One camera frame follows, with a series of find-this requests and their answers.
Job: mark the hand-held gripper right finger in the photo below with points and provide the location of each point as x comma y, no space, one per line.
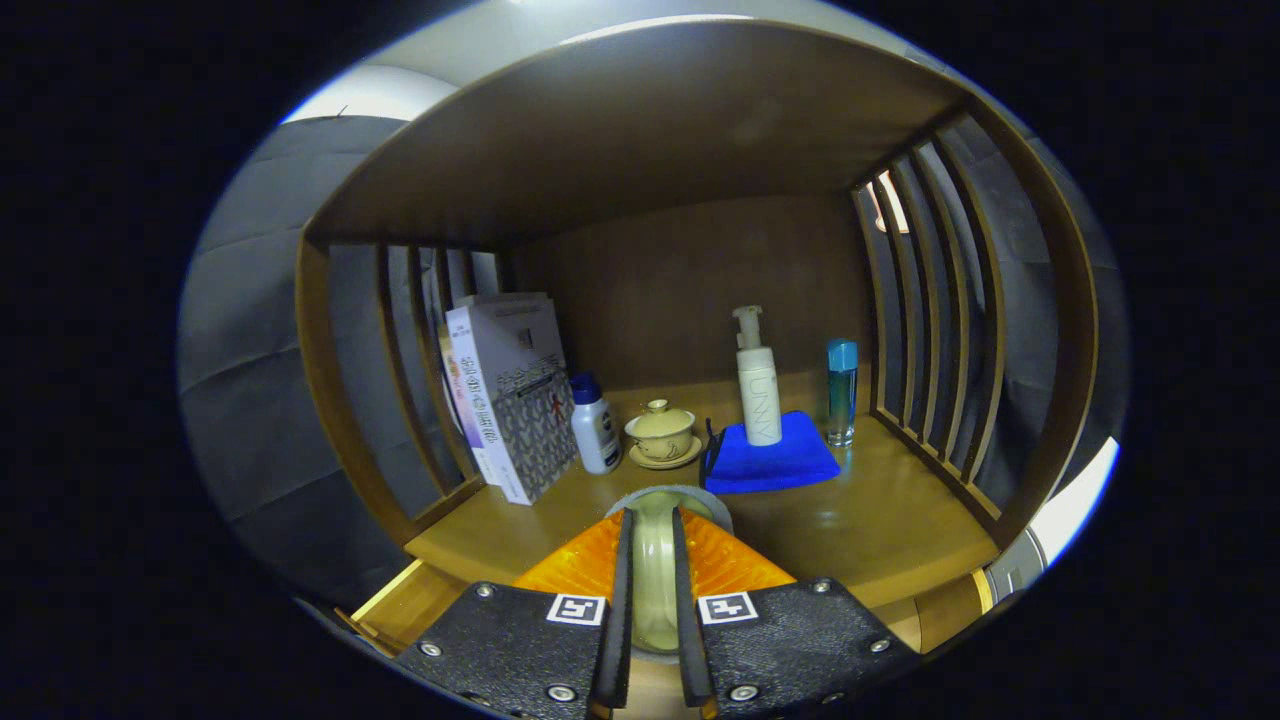
685,630

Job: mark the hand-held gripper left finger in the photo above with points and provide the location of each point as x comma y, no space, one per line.
620,620

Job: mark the curved wooden drawer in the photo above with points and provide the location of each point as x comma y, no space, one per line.
400,610

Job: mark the wooden cabinet countertop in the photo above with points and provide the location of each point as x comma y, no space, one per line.
880,520

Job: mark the grey filing cabinet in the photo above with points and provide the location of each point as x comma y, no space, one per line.
1060,520

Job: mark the brown wooden cabinet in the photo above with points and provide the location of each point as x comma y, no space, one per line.
650,130

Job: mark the folded blue cloth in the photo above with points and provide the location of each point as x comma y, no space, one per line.
770,468

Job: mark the white bottle with blue cap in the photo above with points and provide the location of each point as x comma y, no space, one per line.
597,435

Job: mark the yellow lidded ceramic teacup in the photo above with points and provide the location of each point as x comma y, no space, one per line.
660,435

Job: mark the thick white book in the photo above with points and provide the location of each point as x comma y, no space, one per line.
520,400

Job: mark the white pump bottle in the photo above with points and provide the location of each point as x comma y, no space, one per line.
760,390

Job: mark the clear blue bottle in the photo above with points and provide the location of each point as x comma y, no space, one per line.
842,395

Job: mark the thin pink purple book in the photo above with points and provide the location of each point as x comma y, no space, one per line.
452,380

